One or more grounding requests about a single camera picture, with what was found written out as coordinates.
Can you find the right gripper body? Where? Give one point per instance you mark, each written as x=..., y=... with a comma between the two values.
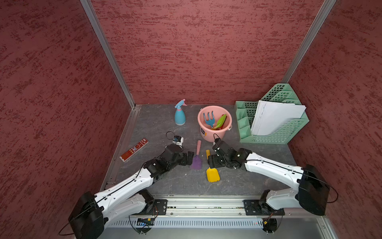
x=228, y=160

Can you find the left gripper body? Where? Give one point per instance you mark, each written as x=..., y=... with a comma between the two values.
x=173, y=164

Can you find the purple shovel pink handle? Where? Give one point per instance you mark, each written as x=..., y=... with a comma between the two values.
x=197, y=161

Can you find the yellow shovel yellow handle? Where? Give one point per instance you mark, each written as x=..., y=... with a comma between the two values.
x=212, y=173

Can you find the teal spray bottle pink trigger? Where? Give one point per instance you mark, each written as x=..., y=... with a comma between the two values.
x=180, y=117

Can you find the blue fork yellow handle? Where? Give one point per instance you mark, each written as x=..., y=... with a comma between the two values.
x=209, y=119

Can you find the green trowel yellow handle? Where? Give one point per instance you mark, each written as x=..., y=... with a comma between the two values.
x=220, y=122

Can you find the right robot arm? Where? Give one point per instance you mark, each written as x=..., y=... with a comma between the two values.
x=307, y=189

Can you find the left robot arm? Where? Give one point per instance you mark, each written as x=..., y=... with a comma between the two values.
x=95, y=212

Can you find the pink plastic bucket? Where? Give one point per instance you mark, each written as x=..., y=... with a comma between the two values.
x=206, y=132

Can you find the red flat box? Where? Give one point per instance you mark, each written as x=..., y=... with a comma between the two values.
x=133, y=150

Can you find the green plastic file organizer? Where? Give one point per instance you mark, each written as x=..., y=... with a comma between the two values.
x=245, y=112

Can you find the white paper stack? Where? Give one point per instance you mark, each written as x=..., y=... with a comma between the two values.
x=271, y=116

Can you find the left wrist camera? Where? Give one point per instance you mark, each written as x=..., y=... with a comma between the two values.
x=178, y=140

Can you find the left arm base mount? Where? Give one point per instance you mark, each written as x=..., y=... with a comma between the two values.
x=157, y=208

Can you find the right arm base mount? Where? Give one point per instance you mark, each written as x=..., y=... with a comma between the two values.
x=254, y=208

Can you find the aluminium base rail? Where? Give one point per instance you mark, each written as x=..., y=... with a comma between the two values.
x=218, y=217

